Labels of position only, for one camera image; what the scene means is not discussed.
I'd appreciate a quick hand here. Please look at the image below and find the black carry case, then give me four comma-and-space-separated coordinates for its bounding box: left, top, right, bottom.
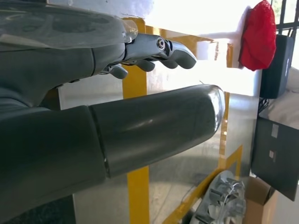
260, 34, 294, 99

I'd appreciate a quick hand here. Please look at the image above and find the red cloth bundle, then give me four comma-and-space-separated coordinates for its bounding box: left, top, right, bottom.
239, 0, 277, 72

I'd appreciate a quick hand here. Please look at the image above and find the dark grey box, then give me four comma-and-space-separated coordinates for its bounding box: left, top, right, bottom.
251, 117, 299, 202

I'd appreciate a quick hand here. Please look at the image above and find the brown cardboard box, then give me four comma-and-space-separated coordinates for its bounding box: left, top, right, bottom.
242, 176, 279, 224

